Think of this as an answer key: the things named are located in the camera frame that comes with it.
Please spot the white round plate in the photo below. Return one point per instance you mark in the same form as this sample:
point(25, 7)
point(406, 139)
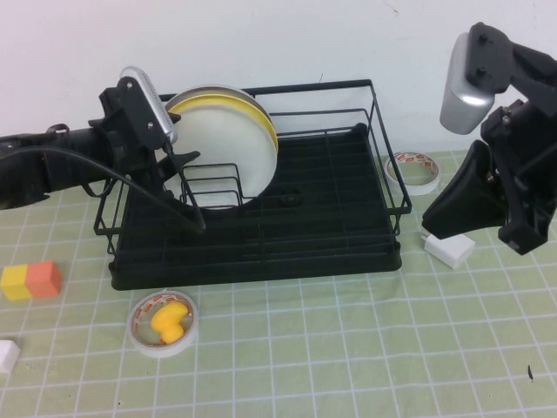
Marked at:
point(226, 139)

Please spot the yellow cube block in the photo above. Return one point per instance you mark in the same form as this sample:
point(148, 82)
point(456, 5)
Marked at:
point(14, 283)

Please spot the white tape roll red print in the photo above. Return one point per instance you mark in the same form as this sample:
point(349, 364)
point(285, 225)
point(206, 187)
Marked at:
point(150, 348)
point(413, 188)

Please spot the white block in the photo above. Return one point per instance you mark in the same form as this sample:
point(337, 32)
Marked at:
point(8, 355)

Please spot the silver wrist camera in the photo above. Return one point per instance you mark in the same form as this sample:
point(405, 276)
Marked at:
point(465, 100)
point(152, 104)

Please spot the yellow rubber duck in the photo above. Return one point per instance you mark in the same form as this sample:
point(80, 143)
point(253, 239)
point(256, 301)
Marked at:
point(167, 323)

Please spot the green checked tablecloth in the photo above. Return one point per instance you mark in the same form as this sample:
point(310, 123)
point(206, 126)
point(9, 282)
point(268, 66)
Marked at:
point(348, 348)

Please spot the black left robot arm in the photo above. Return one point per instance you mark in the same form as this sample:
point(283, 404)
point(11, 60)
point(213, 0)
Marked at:
point(52, 170)

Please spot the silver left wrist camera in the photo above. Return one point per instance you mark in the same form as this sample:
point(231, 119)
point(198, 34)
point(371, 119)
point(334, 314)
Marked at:
point(152, 104)

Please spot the black plastic drip tray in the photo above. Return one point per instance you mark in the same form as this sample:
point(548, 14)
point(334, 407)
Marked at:
point(304, 244)

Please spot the orange cube block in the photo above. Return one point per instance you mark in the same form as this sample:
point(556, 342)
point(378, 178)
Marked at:
point(42, 279)

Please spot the grey metal round plate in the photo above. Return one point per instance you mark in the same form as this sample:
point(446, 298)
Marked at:
point(243, 95)

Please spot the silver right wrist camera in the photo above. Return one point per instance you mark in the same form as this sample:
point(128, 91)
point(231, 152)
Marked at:
point(465, 100)

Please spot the white USB wall charger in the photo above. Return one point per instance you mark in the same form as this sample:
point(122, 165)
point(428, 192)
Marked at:
point(450, 250)

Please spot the yellow round plate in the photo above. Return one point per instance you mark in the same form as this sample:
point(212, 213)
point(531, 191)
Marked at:
point(266, 126)

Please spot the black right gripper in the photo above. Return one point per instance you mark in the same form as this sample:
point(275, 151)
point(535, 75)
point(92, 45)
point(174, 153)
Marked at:
point(522, 130)

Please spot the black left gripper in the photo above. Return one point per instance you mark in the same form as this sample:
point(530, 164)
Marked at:
point(130, 135)

